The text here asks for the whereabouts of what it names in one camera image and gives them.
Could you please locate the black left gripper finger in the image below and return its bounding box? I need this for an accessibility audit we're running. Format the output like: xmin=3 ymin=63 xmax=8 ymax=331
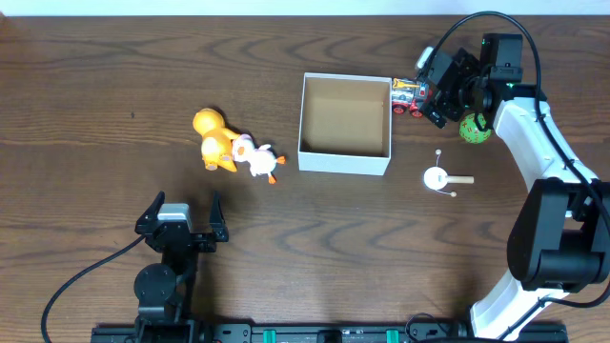
xmin=209 ymin=192 xmax=227 ymax=233
xmin=134 ymin=191 xmax=165 ymax=234

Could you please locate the green number ball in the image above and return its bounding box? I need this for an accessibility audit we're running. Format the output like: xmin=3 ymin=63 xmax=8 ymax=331
xmin=459 ymin=113 xmax=492 ymax=144

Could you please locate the white pink duck toy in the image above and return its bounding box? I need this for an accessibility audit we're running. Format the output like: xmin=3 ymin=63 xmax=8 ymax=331
xmin=232 ymin=134 xmax=286 ymax=185

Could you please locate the orange dinosaur toy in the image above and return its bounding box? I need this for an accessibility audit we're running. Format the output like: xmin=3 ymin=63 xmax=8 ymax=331
xmin=193 ymin=108 xmax=239 ymax=172

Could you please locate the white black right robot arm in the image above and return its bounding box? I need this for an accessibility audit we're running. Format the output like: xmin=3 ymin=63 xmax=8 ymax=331
xmin=417 ymin=33 xmax=609 ymax=342

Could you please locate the red grey toy truck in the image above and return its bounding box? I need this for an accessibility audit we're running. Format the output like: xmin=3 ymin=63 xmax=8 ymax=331
xmin=391 ymin=78 xmax=432 ymax=118

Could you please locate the white wooden rattle drum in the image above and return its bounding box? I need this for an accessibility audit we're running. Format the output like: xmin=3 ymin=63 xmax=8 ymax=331
xmin=423 ymin=149 xmax=475 ymax=198

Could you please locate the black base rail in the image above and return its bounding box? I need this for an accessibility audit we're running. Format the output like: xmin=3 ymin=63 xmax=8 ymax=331
xmin=90 ymin=319 xmax=568 ymax=343

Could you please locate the white cardboard box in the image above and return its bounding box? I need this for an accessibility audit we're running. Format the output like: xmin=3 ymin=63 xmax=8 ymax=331
xmin=297 ymin=72 xmax=392 ymax=176

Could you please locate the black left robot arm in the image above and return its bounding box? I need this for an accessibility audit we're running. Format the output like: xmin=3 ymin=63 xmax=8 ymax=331
xmin=133 ymin=192 xmax=229 ymax=342

